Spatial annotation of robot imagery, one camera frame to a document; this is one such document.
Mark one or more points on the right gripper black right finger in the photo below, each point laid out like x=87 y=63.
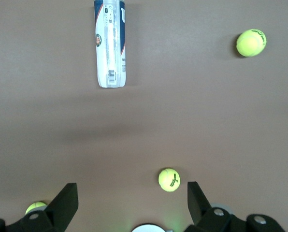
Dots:
x=202 y=210

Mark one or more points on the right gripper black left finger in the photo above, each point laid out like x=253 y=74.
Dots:
x=61 y=205

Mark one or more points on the yellow-green tennis ball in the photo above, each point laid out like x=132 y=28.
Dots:
x=251 y=43
x=34 y=207
x=169 y=180

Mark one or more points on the white blue tennis ball can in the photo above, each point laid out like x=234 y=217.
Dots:
x=110 y=48

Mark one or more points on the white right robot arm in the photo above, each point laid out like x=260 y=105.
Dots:
x=147 y=229

